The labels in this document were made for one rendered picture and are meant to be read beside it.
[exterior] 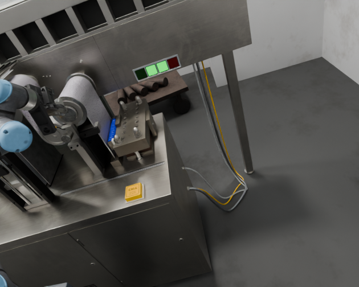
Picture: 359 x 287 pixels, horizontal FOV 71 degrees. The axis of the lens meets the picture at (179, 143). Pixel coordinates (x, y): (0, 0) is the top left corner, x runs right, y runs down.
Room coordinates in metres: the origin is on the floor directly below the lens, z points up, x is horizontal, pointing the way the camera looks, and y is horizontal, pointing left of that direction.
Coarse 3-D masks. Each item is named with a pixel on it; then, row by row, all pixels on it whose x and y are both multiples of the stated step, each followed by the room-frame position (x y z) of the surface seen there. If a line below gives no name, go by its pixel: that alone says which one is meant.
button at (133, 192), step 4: (136, 184) 0.82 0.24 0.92; (140, 184) 0.81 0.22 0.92; (128, 188) 0.81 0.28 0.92; (132, 188) 0.80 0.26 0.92; (136, 188) 0.79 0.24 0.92; (140, 188) 0.79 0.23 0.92; (128, 192) 0.79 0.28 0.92; (132, 192) 0.78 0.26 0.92; (136, 192) 0.77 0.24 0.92; (140, 192) 0.76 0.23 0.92; (128, 196) 0.77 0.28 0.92; (132, 196) 0.76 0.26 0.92; (136, 196) 0.76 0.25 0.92; (140, 196) 0.76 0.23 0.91; (128, 200) 0.76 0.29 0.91
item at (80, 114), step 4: (64, 104) 1.04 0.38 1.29; (68, 104) 1.03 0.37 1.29; (72, 104) 1.03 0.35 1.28; (76, 104) 1.03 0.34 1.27; (76, 108) 1.03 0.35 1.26; (80, 108) 1.03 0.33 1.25; (80, 112) 1.03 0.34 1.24; (56, 116) 1.04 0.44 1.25; (80, 116) 1.03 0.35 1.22; (60, 120) 1.04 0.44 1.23; (76, 120) 1.04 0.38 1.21; (80, 120) 1.03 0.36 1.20
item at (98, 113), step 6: (96, 96) 1.25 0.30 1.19; (96, 102) 1.20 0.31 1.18; (96, 108) 1.17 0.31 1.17; (102, 108) 1.23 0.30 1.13; (90, 114) 1.07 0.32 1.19; (96, 114) 1.13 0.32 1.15; (102, 114) 1.19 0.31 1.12; (108, 114) 1.26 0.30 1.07; (90, 120) 1.04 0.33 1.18; (96, 120) 1.09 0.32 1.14; (102, 120) 1.15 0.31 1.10; (108, 120) 1.22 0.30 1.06; (102, 126) 1.11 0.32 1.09; (108, 126) 1.18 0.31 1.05; (102, 132) 1.07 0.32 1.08; (108, 132) 1.14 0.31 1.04; (102, 138) 1.04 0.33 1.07
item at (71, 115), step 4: (68, 108) 1.02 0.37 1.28; (72, 108) 1.02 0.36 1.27; (68, 112) 1.03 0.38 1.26; (72, 112) 1.02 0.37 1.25; (76, 112) 1.02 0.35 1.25; (60, 116) 1.03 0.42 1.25; (64, 116) 1.03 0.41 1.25; (68, 116) 1.02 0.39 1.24; (72, 116) 1.02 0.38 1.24; (76, 116) 1.02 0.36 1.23; (64, 120) 1.03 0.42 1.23; (68, 120) 1.02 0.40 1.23; (72, 120) 1.02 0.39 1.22
